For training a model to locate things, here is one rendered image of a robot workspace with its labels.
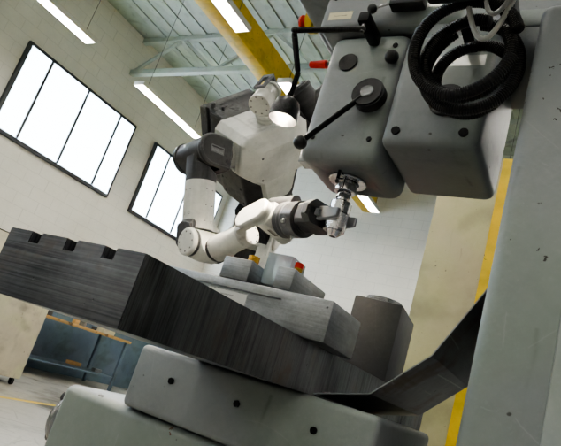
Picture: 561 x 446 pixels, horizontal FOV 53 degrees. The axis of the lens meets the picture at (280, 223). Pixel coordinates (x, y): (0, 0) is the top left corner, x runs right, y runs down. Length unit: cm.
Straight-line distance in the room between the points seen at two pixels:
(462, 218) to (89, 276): 257
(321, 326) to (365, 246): 1047
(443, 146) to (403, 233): 1015
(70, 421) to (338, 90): 88
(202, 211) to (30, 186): 826
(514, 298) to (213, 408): 53
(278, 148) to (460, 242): 153
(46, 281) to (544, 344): 62
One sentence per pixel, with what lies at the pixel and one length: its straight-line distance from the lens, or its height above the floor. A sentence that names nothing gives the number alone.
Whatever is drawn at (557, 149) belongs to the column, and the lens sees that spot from 92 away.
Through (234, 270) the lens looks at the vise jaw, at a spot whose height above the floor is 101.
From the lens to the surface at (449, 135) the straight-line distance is 109.
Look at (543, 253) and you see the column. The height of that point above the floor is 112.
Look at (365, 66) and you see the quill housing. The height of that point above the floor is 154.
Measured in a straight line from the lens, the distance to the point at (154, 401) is 111.
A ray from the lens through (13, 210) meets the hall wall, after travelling 963.
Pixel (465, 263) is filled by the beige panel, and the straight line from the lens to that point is 295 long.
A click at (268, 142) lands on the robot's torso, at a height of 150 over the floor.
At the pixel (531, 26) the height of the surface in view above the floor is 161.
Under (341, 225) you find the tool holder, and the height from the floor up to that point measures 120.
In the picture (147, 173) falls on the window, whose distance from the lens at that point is 1128.
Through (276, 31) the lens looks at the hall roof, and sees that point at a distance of 952.
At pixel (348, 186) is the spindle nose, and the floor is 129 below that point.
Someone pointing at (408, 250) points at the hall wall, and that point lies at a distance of 1107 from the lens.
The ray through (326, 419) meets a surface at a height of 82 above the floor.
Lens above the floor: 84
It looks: 16 degrees up
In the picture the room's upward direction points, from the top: 18 degrees clockwise
